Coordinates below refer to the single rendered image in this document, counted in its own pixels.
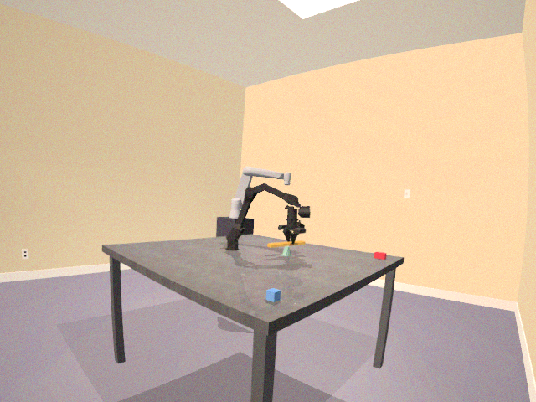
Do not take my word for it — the small blue cube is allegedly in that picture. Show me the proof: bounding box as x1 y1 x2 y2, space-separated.
266 288 281 302

